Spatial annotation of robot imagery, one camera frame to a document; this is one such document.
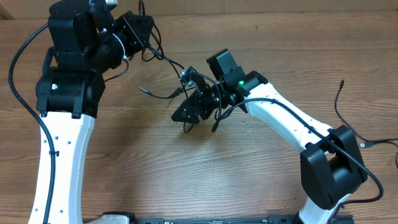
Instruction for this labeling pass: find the brown cardboard backboard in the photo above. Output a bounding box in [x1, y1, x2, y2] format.
[1, 0, 397, 19]

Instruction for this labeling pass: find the black usb cable two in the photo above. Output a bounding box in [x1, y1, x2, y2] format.
[138, 0, 200, 134]

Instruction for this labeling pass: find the black usb cable one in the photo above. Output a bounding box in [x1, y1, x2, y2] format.
[334, 79, 398, 170]

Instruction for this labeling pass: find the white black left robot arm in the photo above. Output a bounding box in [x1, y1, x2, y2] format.
[29, 0, 154, 223]

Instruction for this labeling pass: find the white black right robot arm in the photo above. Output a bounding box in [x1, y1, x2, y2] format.
[172, 49, 368, 223]

